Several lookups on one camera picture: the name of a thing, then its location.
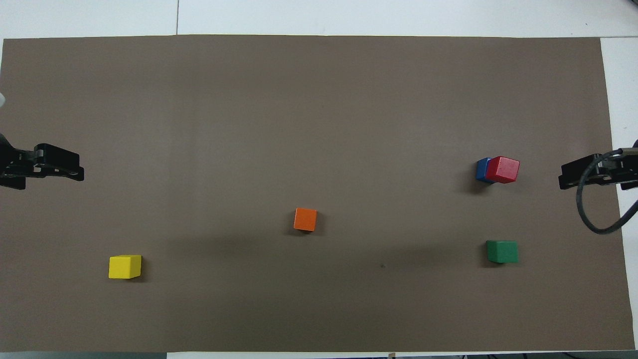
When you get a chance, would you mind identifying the green wooden cube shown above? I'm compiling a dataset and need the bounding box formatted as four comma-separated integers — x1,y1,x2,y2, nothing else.
486,240,519,264

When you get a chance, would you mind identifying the brown table mat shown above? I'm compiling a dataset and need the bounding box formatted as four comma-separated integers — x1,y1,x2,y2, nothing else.
0,34,636,354

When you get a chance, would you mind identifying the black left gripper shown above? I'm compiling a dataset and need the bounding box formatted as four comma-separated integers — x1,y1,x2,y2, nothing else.
0,132,85,190

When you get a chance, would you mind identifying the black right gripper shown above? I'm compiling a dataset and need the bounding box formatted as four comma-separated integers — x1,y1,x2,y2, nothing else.
558,140,638,191

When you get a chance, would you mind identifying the red wooden cube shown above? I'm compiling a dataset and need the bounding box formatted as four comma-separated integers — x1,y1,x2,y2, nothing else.
485,156,521,184

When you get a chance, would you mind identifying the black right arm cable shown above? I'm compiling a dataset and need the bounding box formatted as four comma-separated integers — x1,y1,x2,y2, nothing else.
576,149,638,235

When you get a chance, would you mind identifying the orange wooden cube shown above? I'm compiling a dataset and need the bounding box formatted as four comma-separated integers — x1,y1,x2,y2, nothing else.
293,207,318,232

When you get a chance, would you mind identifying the yellow wooden cube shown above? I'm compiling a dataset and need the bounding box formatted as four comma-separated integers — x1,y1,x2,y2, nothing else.
108,255,143,280

